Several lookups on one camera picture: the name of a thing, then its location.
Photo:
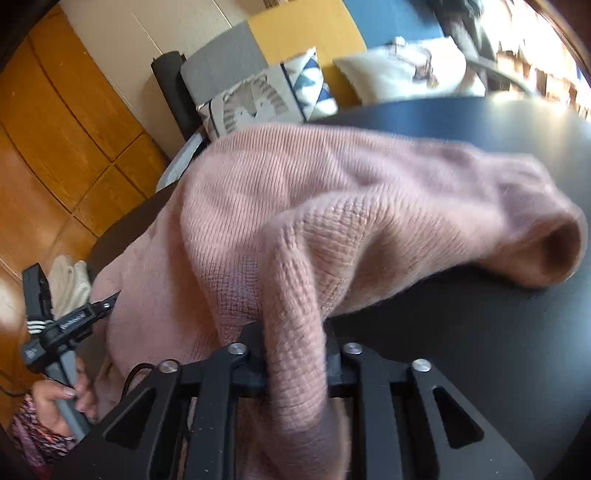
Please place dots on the grey yellow blue sofa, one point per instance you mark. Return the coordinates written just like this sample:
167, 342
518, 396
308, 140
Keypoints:
335, 28

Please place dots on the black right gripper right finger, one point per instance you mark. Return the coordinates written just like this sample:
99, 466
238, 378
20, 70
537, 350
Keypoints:
408, 421

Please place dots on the pink knitted sweater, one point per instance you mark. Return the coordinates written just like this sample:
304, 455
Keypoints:
288, 225

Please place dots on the patterned knit sleeve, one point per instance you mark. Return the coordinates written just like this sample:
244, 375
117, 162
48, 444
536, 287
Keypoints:
39, 446

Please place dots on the black office chair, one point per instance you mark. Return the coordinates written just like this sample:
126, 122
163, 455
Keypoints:
460, 19

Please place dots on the cream folded cloth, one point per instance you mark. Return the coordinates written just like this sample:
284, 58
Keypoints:
69, 285

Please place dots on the cream deer print cushion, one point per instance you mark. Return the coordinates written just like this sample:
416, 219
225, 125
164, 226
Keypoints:
411, 70

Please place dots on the cat print cushion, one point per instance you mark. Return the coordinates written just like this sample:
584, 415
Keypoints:
292, 92

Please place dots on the black rolled mat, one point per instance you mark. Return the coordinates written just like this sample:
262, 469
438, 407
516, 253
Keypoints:
166, 69

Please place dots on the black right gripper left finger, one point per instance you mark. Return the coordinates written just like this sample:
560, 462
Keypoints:
180, 422

